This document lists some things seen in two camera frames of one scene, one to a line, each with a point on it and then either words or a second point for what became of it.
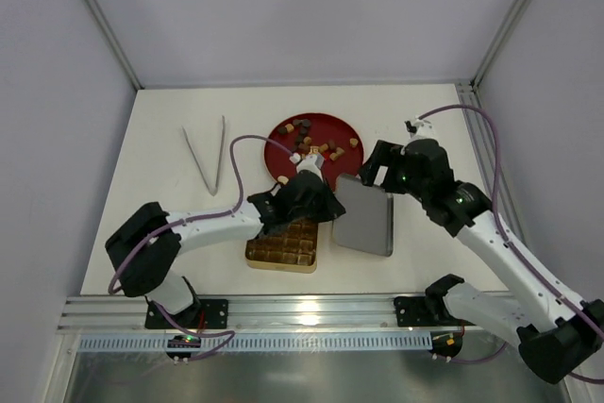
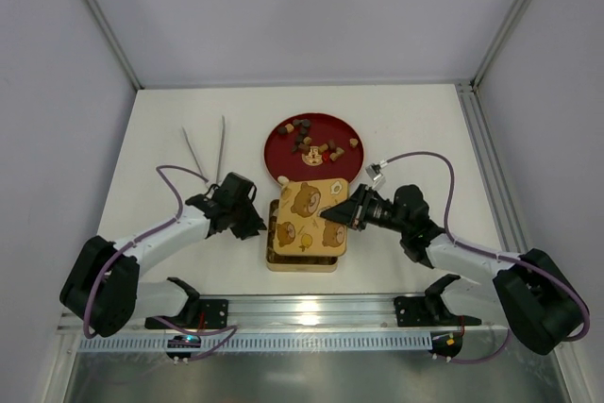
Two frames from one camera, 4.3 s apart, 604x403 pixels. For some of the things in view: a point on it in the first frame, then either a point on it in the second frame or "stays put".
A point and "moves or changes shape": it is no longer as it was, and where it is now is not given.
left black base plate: (205, 314) stays put
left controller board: (184, 342) stays put
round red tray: (327, 135) stays put
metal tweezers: (198, 164) stays put
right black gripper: (386, 163) -> (359, 209)
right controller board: (446, 342) stays put
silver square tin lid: (367, 225) moves or changes shape
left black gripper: (326, 205) -> (239, 222)
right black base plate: (415, 311) stays put
